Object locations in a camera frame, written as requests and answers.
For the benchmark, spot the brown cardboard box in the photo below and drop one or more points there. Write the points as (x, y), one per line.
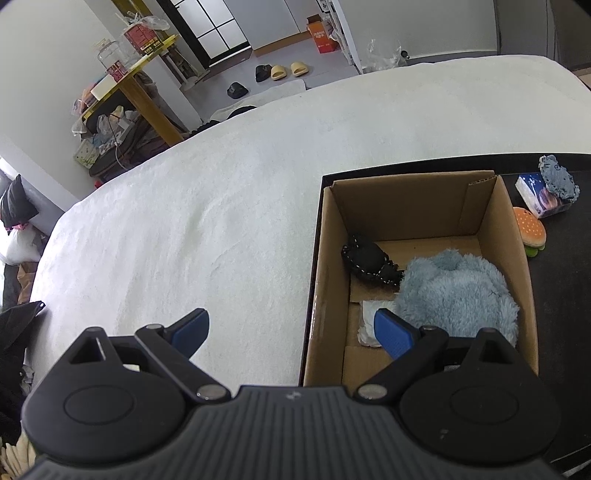
(415, 207)

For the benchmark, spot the black framed glass door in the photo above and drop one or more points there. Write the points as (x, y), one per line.
(207, 27)

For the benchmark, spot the blue-grey knitted cloth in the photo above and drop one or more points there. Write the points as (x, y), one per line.
(561, 182)

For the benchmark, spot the white sack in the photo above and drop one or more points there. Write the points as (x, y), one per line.
(21, 244)

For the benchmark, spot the hamburger plush toy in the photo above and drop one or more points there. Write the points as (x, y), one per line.
(528, 226)

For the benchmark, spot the blue white tissue pack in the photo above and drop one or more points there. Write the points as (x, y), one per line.
(531, 187)

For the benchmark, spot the white floor stand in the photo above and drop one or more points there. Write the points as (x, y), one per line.
(184, 69)

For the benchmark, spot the black dotted fabric pouch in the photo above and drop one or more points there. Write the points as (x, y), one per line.
(364, 256)

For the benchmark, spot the red drink can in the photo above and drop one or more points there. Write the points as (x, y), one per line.
(117, 70)

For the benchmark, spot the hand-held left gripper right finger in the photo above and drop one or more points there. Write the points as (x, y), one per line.
(395, 332)

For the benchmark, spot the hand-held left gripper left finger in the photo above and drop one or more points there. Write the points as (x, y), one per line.
(191, 330)

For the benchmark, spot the dark cloth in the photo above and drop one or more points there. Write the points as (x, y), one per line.
(14, 332)

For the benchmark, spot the red carton box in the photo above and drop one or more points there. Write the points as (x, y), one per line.
(143, 37)

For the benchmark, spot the black clothes pile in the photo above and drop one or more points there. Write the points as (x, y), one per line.
(221, 122)

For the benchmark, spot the grey padded panel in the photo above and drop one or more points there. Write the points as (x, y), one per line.
(572, 27)

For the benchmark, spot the yellow slipper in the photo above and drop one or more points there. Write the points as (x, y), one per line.
(279, 72)
(299, 69)

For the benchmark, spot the black cloth bag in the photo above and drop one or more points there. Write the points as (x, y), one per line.
(16, 203)

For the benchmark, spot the clear plastic bag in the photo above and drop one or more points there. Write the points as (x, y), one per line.
(385, 55)

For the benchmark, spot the framed cork board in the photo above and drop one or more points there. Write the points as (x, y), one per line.
(584, 78)

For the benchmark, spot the pile of bags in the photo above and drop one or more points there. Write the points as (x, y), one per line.
(115, 147)

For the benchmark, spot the yellow round table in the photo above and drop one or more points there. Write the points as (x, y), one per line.
(147, 106)

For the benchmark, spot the orange cardboard carton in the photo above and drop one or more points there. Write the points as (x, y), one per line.
(323, 37)

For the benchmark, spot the clear glass jar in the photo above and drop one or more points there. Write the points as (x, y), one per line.
(111, 53)

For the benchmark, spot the white floor mat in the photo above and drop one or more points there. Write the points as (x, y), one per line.
(272, 92)

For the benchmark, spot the fluffy grey-blue plush toy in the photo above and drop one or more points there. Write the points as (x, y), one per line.
(457, 290)

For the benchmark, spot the white cloth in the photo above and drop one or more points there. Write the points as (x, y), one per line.
(369, 323)

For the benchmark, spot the black tray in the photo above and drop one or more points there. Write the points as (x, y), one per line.
(563, 300)

